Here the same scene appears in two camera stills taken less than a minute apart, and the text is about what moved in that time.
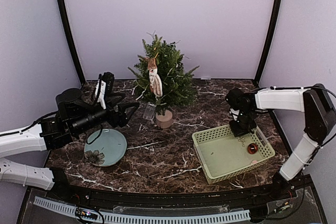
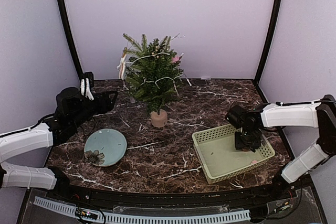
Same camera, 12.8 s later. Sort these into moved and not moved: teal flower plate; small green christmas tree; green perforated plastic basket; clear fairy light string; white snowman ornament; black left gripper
Moved: clear fairy light string; black left gripper; white snowman ornament; small green christmas tree
Not moved: teal flower plate; green perforated plastic basket
